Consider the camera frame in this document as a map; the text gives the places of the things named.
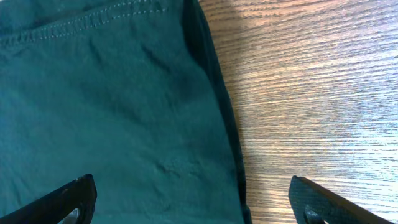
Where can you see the black garment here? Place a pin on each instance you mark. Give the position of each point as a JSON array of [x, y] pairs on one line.
[[130, 92]]

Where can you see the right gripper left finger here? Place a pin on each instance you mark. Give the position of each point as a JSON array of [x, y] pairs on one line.
[[72, 203]]

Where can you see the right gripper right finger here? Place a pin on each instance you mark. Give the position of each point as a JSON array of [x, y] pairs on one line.
[[313, 204]]

